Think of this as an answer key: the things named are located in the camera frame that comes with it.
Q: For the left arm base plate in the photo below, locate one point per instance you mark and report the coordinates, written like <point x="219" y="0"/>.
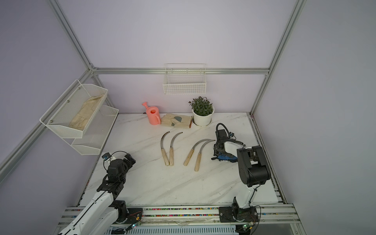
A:
<point x="132" y="216"/>

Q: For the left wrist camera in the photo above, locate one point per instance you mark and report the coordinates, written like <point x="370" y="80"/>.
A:
<point x="107" y="157"/>

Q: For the white mesh shelf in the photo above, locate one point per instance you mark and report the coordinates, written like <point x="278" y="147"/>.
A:
<point x="58" y="117"/>
<point x="97" y="133"/>

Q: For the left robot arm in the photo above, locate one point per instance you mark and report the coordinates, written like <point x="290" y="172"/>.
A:
<point x="104" y="209"/>

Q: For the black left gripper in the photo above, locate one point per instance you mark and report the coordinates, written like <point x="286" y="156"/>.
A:
<point x="128" y="165"/>

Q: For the upper white mesh shelf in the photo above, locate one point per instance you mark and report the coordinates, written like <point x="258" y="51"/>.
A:
<point x="58" y="117"/>

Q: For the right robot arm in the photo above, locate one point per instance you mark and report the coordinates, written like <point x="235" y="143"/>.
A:
<point x="253" y="166"/>

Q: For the lower white mesh shelf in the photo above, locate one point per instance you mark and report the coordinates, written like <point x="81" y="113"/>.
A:
<point x="97" y="133"/>

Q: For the potted green plant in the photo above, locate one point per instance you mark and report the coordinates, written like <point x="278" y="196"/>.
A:
<point x="202" y="110"/>

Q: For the aluminium front rail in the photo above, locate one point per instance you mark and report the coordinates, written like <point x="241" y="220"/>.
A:
<point x="208" y="215"/>

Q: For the white wire wall basket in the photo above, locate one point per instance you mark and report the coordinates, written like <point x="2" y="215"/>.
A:
<point x="184" y="79"/>

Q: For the pink watering can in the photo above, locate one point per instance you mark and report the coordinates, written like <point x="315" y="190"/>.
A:
<point x="152" y="114"/>

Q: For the blue microfibre rag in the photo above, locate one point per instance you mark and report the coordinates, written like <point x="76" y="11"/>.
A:
<point x="231" y="158"/>

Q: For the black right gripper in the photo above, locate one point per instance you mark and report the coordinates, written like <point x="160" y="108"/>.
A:
<point x="217" y="147"/>

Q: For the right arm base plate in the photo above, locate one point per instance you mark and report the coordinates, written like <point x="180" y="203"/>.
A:
<point x="230" y="214"/>

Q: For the beige glove in shelf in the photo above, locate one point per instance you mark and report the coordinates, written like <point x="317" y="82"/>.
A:
<point x="82" y="118"/>

